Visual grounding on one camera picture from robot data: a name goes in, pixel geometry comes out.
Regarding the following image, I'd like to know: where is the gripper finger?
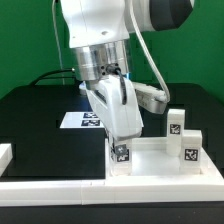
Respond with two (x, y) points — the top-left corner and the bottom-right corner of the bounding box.
(114, 144), (128, 156)

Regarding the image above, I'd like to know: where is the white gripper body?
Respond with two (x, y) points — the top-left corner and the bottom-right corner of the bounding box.
(85, 75), (167, 140)

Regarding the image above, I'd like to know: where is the white square table top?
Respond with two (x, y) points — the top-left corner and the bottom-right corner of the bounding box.
(105, 137), (220, 178)

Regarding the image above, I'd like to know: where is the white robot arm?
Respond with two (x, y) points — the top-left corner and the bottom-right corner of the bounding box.
(61, 0), (195, 156)

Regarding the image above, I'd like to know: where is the white fiducial marker sheet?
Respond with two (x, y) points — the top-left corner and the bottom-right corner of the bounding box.
(60, 112), (103, 129)

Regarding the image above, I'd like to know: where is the white U-shaped obstacle fence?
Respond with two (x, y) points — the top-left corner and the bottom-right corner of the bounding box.
(0, 144), (224, 207)

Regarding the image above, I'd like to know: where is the black cable at base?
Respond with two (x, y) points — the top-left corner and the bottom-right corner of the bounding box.
(29, 67), (77, 87)

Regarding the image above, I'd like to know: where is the grey hanging cable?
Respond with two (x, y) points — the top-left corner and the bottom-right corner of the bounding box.
(51, 0), (66, 86)

